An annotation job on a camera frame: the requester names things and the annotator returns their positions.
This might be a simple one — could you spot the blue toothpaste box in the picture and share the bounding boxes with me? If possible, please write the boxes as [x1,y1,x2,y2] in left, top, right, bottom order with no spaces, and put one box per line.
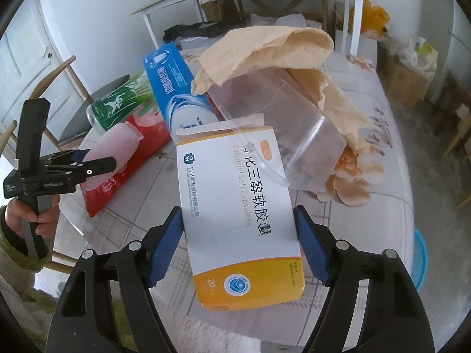
[142,42,221,142]

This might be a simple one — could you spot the wooden chair with dark seat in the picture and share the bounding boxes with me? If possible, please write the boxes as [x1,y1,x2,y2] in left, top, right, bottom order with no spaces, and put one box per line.
[26,55,132,148]

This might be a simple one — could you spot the crumpled white plastic sheet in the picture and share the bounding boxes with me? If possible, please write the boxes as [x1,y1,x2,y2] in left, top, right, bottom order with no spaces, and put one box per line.
[249,12,307,31]

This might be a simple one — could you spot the dark wooden stool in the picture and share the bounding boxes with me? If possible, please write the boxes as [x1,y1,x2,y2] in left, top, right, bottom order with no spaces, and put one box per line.
[441,73,471,207]

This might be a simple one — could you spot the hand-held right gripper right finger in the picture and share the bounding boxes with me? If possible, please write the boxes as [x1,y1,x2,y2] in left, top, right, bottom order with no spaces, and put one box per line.
[293,205,435,353]

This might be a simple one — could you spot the clear plastic bag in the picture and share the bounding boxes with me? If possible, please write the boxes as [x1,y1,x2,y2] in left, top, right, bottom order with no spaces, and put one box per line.
[205,67,349,192]

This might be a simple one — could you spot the blue plastic basket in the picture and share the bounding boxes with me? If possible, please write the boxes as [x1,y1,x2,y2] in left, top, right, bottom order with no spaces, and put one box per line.
[414,228,428,292]

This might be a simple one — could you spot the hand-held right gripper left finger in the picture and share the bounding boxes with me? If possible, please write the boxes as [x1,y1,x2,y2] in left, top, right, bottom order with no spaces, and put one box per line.
[44,206,192,353]

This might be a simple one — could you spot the red snack bag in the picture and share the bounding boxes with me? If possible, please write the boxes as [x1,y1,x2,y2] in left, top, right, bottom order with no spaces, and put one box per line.
[82,112,173,218]

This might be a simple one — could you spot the black cloth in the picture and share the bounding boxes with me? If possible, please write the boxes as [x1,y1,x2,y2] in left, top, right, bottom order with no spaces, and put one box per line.
[163,22,229,43]

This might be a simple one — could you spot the white and orange medicine box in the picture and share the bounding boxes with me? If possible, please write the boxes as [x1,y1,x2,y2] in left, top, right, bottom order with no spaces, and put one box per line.
[175,125,307,313]

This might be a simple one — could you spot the large cardboard box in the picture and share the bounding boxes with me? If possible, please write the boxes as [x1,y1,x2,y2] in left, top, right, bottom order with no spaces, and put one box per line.
[383,55,428,108]

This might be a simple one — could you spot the green label plastic bottle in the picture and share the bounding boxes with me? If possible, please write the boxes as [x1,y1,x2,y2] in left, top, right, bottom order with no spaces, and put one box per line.
[86,74,157,132]

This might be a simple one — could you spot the white plastic bag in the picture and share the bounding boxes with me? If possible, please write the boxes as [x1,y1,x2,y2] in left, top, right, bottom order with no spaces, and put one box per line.
[402,36,439,79]

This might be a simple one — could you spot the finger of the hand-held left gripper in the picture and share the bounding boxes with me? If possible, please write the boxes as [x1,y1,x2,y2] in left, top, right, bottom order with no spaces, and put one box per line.
[74,156,119,185]
[46,149,91,166]

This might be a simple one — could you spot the white door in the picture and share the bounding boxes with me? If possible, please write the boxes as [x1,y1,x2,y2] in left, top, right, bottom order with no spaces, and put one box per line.
[0,0,93,148]

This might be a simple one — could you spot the person's left hand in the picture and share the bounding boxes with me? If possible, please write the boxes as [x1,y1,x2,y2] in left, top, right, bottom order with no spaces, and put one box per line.
[5,194,61,239]

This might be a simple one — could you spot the pink ribbed baking cup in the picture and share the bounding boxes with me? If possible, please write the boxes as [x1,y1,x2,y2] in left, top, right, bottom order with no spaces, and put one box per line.
[82,123,142,178]

